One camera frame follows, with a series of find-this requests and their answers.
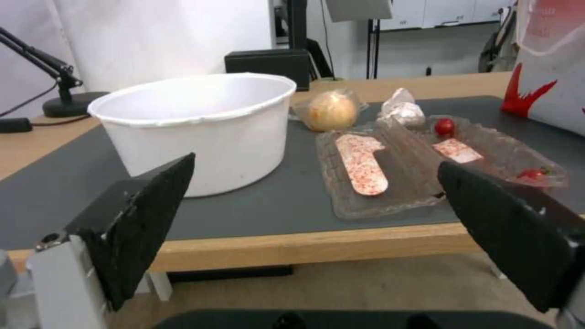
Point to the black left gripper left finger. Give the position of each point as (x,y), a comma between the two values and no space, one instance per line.
(137,219)

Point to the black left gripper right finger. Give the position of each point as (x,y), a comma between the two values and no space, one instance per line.
(498,226)

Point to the white red takeout bag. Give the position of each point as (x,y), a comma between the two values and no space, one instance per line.
(548,58)

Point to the red cherry tomato with stem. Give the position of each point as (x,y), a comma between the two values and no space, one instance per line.
(533,173)

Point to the small pink speckled label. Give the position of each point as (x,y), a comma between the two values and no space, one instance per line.
(457,152)

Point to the white round paper bowl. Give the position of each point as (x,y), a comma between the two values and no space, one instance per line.
(196,130)

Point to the clear plastic clamshell tray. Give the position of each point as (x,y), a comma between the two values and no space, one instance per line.
(411,161)

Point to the long pink speckled label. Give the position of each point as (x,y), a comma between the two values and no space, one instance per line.
(363,164)

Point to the crumpled clear plastic wrapper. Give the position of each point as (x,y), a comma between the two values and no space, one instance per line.
(402,109)

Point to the small black flat device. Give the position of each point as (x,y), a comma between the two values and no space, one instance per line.
(14,124)

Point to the dark grey desk mat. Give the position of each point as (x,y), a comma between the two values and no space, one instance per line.
(292,192)

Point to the black rectangular box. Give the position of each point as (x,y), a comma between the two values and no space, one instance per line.
(267,66)

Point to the bread roll in plastic wrap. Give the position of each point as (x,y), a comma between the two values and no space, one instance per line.
(332,109)

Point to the grey monitor on stand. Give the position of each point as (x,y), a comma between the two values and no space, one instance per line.
(361,20)

